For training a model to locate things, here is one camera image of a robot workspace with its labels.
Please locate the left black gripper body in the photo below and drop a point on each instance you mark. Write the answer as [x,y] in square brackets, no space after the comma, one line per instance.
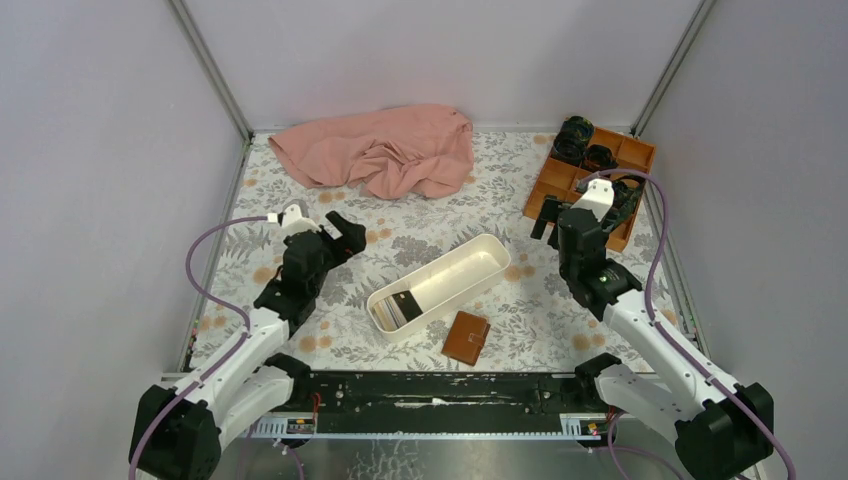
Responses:
[329,241]

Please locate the stack of cards in tray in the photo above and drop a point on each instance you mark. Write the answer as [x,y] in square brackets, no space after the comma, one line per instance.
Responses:
[396,310]

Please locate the white oblong plastic tray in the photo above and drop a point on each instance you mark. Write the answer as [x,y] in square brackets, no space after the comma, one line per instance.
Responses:
[443,285]

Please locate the pink crumpled cloth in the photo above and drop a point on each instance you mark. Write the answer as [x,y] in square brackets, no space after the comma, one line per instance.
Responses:
[423,149]

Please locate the large rolled dark tie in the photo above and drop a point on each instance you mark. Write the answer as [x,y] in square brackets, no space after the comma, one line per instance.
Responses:
[572,140]

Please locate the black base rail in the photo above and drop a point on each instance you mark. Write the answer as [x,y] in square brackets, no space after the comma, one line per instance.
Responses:
[438,405]

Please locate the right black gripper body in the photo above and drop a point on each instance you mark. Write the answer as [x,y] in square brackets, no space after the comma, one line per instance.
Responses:
[566,221]

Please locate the small rolled dark tie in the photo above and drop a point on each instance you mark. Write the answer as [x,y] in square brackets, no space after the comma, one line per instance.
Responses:
[598,158]

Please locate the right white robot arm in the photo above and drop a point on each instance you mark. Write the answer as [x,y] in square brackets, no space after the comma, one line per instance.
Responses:
[718,427]

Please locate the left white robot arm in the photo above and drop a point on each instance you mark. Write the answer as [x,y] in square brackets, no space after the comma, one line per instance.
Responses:
[181,431]

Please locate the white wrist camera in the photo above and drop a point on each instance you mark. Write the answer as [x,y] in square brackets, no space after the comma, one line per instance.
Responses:
[598,198]
[293,218]

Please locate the floral patterned table mat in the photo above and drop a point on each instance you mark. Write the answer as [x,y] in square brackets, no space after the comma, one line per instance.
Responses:
[535,325]

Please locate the wooden compartment organizer box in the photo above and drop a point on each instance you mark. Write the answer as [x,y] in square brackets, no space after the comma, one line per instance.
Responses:
[567,183]

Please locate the brown leather card holder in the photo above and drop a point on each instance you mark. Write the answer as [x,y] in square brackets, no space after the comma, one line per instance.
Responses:
[466,338]

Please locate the unrolled dark patterned tie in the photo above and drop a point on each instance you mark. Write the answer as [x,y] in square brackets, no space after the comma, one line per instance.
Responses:
[627,191]

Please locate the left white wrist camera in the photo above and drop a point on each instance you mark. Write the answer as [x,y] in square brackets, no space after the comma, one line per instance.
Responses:
[293,218]

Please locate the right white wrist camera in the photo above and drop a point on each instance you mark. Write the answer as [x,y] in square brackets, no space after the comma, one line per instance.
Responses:
[598,198]

